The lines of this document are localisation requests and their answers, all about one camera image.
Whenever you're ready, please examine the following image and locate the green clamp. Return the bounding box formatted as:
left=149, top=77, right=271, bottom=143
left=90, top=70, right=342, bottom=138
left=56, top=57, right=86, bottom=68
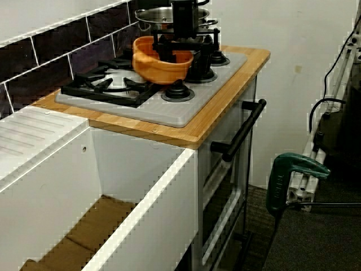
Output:
left=266, top=152, right=331, bottom=226

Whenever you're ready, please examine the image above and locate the white oven door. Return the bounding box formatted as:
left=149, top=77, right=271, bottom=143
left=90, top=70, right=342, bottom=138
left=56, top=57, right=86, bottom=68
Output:
left=197, top=76, right=259, bottom=271

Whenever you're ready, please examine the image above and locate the white toy sink basin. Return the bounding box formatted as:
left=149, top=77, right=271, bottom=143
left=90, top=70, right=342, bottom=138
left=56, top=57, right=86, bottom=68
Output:
left=0, top=106, right=200, bottom=271

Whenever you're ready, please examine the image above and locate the stainless steel pot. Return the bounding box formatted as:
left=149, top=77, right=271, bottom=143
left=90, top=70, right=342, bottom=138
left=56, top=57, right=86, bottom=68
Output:
left=134, top=0, right=219, bottom=32

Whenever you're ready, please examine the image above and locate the brown cardboard sheet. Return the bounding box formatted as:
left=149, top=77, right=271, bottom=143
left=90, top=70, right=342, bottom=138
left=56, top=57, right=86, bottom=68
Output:
left=19, top=194, right=136, bottom=271

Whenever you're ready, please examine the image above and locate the thin black cable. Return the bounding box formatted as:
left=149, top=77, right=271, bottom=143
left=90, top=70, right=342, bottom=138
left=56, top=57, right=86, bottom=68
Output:
left=323, top=16, right=361, bottom=99

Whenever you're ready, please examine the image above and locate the aluminium frame rail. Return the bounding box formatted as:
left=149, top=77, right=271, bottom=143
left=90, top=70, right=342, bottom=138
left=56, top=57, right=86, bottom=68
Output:
left=284, top=33, right=361, bottom=212

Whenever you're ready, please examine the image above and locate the dark tile backsplash panel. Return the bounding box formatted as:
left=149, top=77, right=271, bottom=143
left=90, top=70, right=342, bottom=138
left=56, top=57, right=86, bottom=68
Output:
left=0, top=0, right=142, bottom=121

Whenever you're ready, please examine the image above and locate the grey toy stove plate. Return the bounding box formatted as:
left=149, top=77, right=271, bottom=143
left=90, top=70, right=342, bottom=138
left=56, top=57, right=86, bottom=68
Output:
left=55, top=50, right=248, bottom=128

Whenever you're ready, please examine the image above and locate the black stove knob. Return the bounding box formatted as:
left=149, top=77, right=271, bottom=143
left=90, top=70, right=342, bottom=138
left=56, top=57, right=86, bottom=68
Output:
left=161, top=78, right=196, bottom=103
left=184, top=66, right=218, bottom=84
left=210, top=50, right=231, bottom=67

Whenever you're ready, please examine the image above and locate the black burner grate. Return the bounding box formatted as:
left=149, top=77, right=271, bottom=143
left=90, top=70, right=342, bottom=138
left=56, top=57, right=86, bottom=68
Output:
left=61, top=58, right=159, bottom=108

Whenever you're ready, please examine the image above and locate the thick black cable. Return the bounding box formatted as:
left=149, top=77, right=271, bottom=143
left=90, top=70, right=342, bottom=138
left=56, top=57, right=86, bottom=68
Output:
left=309, top=97, right=347, bottom=135

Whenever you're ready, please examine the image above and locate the orange plastic bowl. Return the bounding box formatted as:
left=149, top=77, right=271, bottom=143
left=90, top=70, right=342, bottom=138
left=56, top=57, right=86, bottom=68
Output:
left=131, top=36, right=195, bottom=85

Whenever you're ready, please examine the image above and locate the black oven door handle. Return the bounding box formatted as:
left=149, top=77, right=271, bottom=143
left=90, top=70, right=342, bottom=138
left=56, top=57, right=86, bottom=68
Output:
left=210, top=98, right=267, bottom=162

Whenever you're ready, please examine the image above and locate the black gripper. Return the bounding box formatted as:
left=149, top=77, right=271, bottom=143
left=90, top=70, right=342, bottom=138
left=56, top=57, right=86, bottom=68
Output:
left=153, top=0, right=221, bottom=73

